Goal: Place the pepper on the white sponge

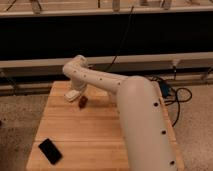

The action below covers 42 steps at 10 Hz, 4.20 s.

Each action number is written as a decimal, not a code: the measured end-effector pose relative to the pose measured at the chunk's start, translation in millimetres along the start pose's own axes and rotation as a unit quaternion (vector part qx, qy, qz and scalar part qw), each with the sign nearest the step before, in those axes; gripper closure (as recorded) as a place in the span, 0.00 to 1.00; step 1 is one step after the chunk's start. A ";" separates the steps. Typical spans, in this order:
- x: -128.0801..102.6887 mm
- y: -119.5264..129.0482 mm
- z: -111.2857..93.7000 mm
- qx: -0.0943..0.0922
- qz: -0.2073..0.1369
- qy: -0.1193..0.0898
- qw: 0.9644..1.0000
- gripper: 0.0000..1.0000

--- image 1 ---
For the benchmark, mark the small red-brown pepper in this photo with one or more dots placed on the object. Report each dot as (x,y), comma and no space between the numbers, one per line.
(82,102)

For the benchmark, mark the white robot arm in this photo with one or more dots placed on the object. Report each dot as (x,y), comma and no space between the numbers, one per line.
(140,113)

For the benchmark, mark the white sponge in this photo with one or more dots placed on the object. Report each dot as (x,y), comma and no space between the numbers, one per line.
(72,95)

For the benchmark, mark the wooden table board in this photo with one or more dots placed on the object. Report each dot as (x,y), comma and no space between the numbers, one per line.
(89,139)

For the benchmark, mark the black smartphone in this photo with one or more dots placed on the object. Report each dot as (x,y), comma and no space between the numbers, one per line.
(50,151)

